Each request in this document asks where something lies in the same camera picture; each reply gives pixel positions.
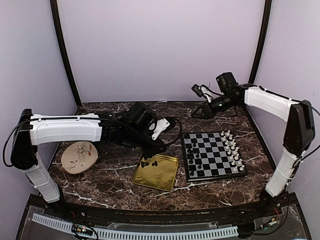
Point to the white chess pieces row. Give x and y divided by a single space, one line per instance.
231 149

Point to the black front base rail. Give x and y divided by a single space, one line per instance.
90 212

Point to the round painted wooden plate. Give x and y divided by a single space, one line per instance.
79 157

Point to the left black frame post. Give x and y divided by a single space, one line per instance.
63 51

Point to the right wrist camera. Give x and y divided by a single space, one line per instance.
202 91

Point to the gold square tray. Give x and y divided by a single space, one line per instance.
161 177

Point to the right black frame post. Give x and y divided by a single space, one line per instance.
261 41

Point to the pile of black chess pieces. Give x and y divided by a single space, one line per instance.
147 163

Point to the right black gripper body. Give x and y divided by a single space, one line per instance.
227 104

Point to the black silver chess board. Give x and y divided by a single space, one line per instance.
214 161

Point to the white slotted cable duct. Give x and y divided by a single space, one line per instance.
122 231

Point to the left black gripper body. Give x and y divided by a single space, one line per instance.
135 138

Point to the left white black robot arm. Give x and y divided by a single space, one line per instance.
137 127

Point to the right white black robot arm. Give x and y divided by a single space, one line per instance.
297 117

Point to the black frame post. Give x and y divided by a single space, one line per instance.
261 41
63 51

